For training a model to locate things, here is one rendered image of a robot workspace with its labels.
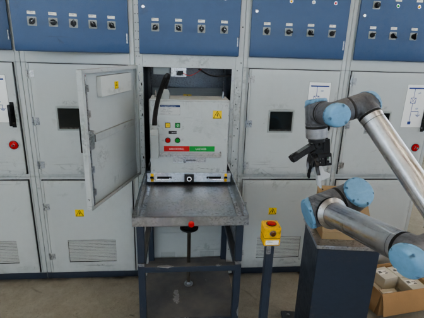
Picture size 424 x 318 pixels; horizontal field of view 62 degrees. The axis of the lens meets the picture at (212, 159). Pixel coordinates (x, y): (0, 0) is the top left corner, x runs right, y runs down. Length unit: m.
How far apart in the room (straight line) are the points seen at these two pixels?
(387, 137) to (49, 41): 1.82
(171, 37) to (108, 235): 1.46
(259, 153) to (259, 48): 0.71
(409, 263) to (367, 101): 0.59
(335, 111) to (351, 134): 1.31
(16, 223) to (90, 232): 0.51
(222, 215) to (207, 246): 0.89
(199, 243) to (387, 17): 2.03
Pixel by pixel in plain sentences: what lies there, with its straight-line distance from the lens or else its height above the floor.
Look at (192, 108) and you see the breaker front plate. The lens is 2.18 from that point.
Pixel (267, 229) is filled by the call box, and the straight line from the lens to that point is 1.71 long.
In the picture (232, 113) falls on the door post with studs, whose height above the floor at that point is 1.27.
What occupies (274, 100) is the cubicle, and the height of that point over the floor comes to 1.37.
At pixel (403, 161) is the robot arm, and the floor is 1.34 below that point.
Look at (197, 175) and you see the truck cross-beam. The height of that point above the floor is 0.91.
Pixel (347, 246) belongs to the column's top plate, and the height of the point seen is 0.75.
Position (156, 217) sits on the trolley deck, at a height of 0.84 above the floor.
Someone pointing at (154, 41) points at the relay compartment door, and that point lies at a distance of 2.34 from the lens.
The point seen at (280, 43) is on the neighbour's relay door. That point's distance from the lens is 2.43.
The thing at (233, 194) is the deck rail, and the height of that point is 0.85.
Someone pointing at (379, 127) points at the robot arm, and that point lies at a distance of 1.43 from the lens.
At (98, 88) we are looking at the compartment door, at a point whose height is 1.47.
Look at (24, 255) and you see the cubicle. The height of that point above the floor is 0.22.
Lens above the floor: 1.70
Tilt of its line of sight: 18 degrees down
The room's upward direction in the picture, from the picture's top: 2 degrees clockwise
